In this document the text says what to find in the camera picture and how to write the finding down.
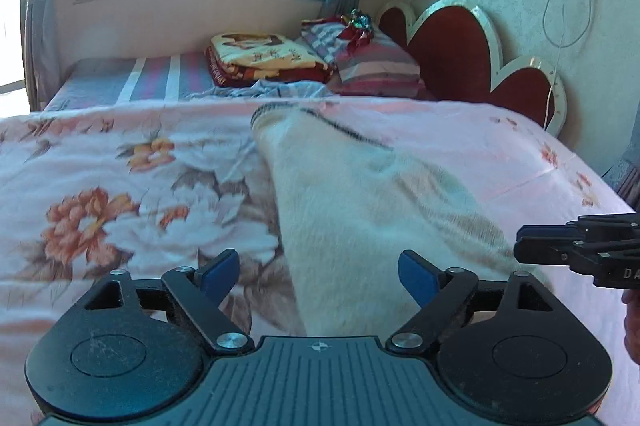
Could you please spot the person's right hand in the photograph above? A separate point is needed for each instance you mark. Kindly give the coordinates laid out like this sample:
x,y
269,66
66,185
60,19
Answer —
x,y
631,298

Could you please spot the folded yellow red blanket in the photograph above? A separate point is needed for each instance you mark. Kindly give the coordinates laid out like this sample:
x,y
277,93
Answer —
x,y
237,60

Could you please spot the crumpled light blue garment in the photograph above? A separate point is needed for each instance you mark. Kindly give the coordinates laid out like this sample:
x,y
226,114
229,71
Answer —
x,y
267,89

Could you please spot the cream striped knit sweater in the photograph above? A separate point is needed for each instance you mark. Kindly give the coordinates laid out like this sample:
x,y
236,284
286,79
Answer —
x,y
348,207

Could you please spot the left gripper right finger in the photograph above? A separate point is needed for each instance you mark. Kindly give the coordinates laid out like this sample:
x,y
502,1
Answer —
x,y
441,296

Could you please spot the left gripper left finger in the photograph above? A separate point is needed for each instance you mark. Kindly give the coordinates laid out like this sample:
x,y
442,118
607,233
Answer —
x,y
198,295

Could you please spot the red heart-shaped headboard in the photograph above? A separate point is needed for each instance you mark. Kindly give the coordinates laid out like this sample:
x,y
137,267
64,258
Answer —
x,y
459,52

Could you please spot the folded striped cloth with bow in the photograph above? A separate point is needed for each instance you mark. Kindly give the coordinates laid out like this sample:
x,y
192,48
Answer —
x,y
338,37

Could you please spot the striped red pillow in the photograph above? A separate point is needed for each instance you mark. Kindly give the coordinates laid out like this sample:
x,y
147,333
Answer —
x,y
379,68

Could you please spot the pink floral quilt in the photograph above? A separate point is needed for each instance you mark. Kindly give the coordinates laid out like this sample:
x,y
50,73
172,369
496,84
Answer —
x,y
148,187

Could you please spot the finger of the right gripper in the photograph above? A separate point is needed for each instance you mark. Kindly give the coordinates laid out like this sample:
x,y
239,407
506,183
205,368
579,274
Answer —
x,y
545,243

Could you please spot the striped purple bed sheet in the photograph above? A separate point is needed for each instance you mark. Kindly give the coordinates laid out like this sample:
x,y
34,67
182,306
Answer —
x,y
112,81

